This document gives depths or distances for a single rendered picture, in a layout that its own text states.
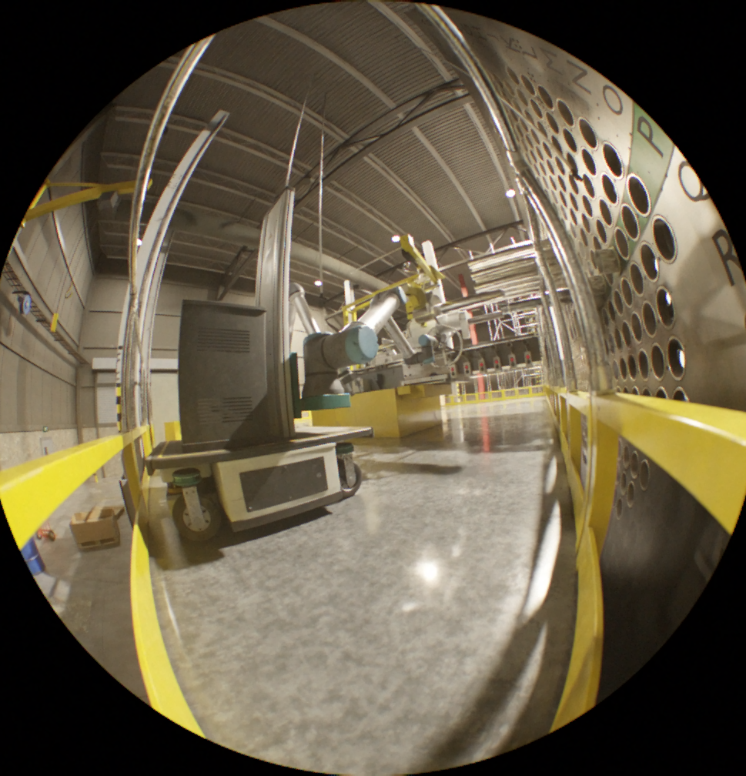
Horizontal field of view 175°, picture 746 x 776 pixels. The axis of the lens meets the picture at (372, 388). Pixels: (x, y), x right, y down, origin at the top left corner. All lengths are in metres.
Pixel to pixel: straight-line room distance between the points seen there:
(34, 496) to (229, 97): 9.71
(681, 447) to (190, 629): 0.73
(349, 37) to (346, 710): 9.46
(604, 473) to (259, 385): 1.02
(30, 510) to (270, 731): 0.38
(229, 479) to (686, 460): 0.90
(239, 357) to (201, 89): 9.44
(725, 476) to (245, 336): 1.03
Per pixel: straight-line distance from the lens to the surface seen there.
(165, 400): 3.49
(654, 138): 1.48
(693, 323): 1.54
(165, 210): 4.61
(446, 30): 0.58
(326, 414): 3.73
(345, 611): 0.58
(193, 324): 0.92
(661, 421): 0.24
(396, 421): 2.88
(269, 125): 9.96
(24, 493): 0.26
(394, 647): 0.51
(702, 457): 0.19
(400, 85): 9.47
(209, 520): 0.95
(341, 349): 0.93
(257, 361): 0.93
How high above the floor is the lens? 0.43
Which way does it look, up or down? 4 degrees up
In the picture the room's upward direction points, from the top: 6 degrees counter-clockwise
